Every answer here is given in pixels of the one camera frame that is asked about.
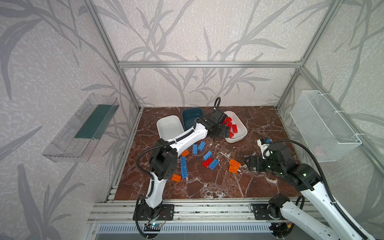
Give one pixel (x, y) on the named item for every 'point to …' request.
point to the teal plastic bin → (189, 115)
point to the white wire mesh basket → (328, 135)
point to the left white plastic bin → (169, 127)
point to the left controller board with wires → (154, 227)
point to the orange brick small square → (185, 153)
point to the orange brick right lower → (233, 169)
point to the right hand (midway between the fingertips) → (251, 154)
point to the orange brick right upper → (234, 163)
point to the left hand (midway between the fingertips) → (225, 128)
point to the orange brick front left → (176, 178)
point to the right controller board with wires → (281, 229)
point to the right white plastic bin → (242, 130)
